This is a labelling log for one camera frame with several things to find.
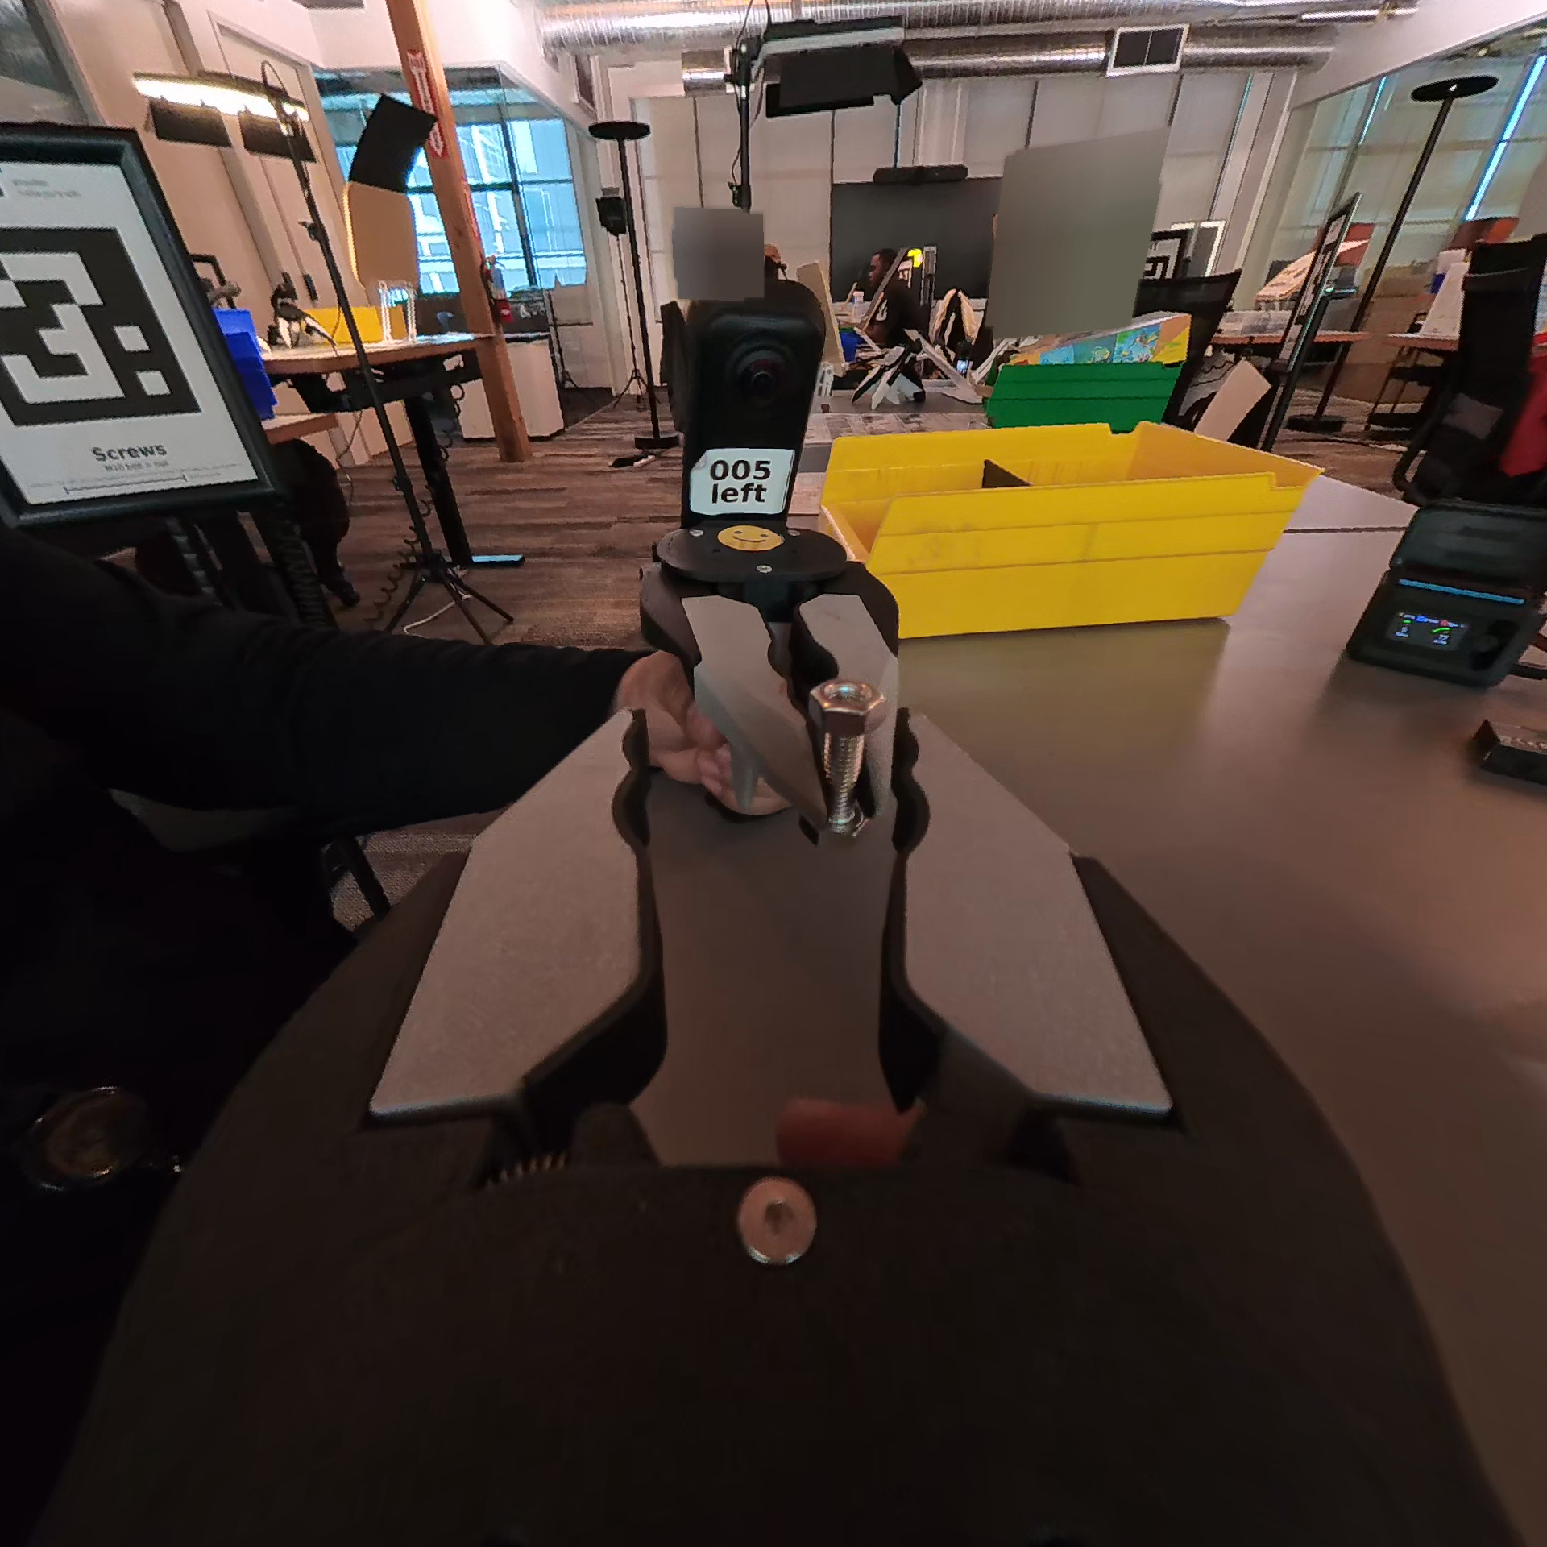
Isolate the wooden desk with black legs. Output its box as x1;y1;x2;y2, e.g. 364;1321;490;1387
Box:
259;332;526;569

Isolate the yellow plastic bin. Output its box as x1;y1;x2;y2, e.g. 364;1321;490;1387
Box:
819;420;1326;639

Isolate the small black block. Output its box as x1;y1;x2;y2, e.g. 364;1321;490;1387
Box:
1468;718;1547;786

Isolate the steel bolt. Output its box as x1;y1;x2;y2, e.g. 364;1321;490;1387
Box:
819;683;875;840

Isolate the black light tripod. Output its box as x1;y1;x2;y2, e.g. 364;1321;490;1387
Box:
259;61;519;645

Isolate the white cabinet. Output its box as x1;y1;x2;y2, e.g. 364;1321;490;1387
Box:
458;339;565;442

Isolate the black device with screen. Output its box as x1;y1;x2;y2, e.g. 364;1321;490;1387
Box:
1346;501;1547;691

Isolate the person's left hand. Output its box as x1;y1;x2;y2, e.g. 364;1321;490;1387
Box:
617;650;775;820

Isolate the green plastic bin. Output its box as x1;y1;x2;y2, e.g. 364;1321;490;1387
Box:
985;361;1186;433

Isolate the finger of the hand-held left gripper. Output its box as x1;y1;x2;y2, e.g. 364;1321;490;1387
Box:
792;593;904;829
683;597;838;840

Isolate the colourful box stack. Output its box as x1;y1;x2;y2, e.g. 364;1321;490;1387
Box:
1003;311;1191;367

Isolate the black floor lamp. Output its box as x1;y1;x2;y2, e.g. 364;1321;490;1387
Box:
587;122;677;451
1287;76;1501;435

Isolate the person's left forearm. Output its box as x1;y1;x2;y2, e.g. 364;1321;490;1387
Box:
0;519;648;847

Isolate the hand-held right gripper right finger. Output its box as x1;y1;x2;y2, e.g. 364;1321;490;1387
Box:
876;709;1175;1116

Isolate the dark wall screen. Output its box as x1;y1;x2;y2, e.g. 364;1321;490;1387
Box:
830;175;1005;304

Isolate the wooden post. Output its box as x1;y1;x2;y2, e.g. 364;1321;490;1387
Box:
386;0;534;464

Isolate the black overhead studio light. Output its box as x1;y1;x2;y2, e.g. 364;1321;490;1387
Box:
725;15;926;214

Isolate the black softbox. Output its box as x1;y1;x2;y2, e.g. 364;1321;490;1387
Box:
348;94;438;193

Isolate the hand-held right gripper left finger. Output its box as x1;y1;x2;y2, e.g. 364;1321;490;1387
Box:
368;711;670;1120

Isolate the framed marker sign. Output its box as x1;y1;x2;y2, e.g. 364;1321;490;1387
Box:
0;127;285;529

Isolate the black office chair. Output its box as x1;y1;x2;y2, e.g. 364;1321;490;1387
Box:
1396;240;1547;503

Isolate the blue plastic bin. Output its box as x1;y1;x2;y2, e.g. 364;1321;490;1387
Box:
212;308;280;418

